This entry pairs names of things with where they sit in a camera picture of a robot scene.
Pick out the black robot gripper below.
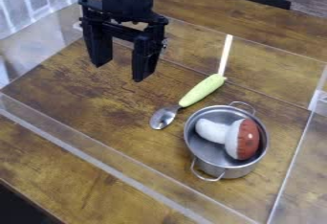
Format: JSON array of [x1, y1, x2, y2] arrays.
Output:
[[77, 0, 168, 82]]

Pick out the white red plush mushroom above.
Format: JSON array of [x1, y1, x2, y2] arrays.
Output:
[[194, 119, 258, 160]]

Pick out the silver metal pot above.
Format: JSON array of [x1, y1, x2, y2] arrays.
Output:
[[184, 101, 269, 182]]

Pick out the green handled metal spoon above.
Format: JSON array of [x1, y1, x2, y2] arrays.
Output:
[[149, 74, 225, 130]]

